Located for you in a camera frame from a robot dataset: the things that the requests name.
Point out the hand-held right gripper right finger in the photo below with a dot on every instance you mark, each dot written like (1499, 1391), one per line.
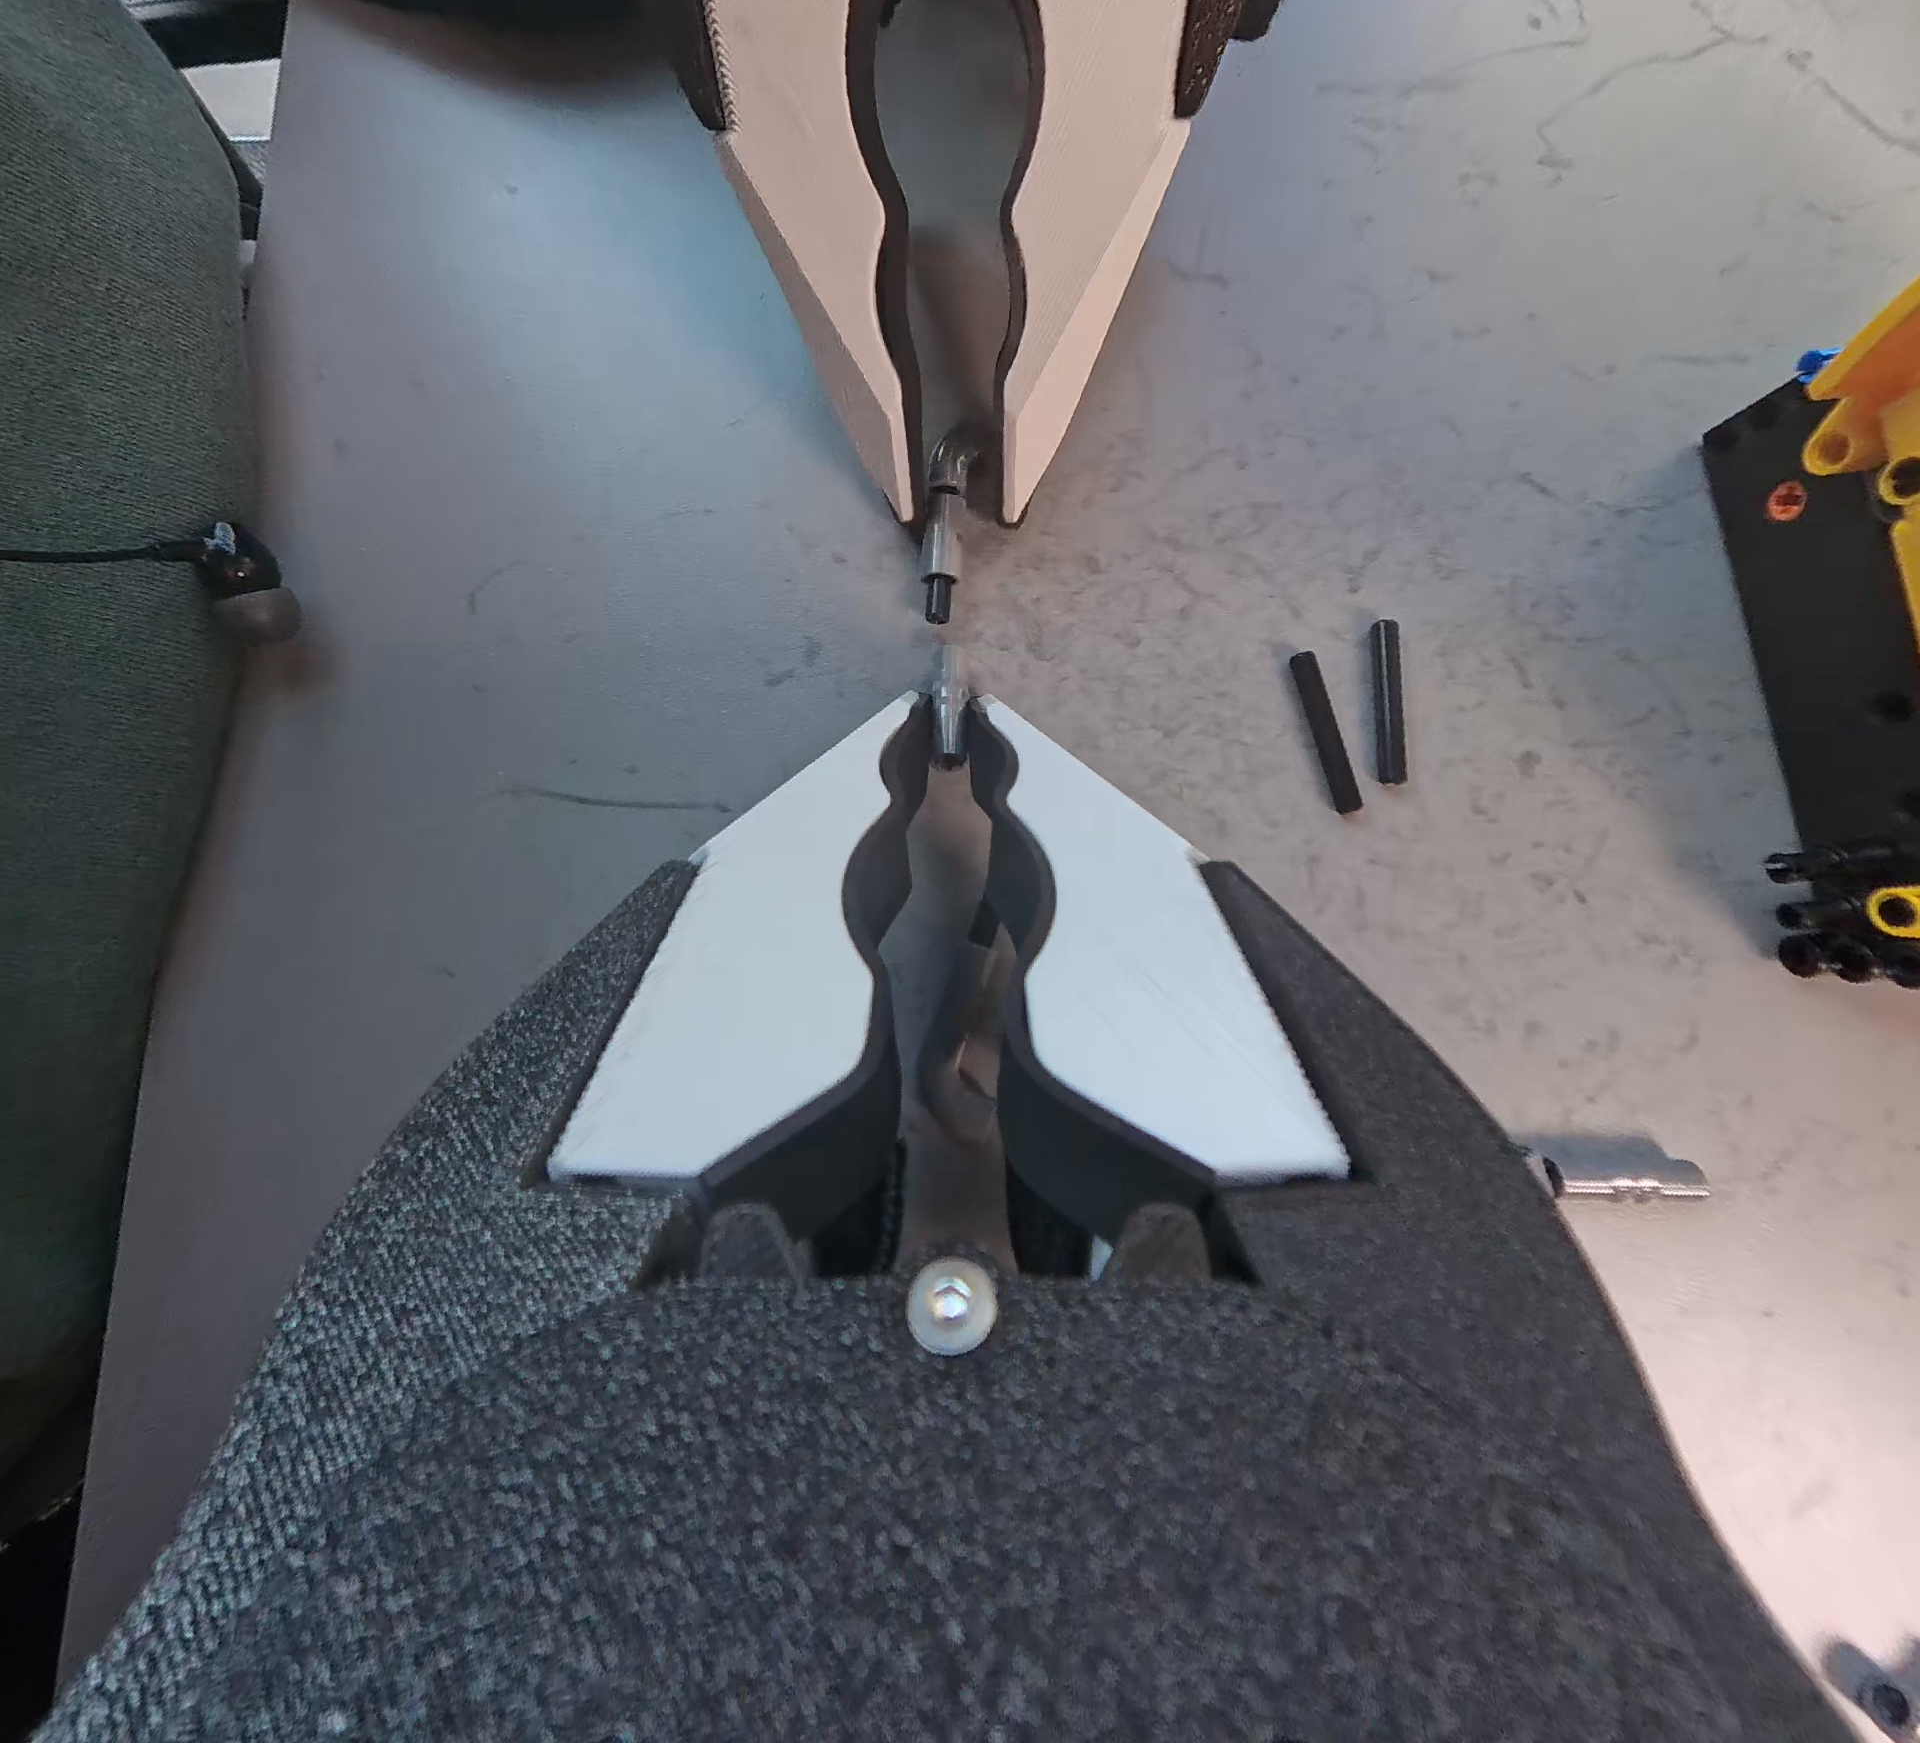
(1186, 1023)

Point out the yellow lego robot model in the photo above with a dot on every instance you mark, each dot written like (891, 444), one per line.
(1829, 647)

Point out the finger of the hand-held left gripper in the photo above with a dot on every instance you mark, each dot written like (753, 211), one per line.
(1110, 49)
(781, 49)

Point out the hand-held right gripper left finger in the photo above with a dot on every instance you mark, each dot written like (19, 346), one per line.
(721, 1023)

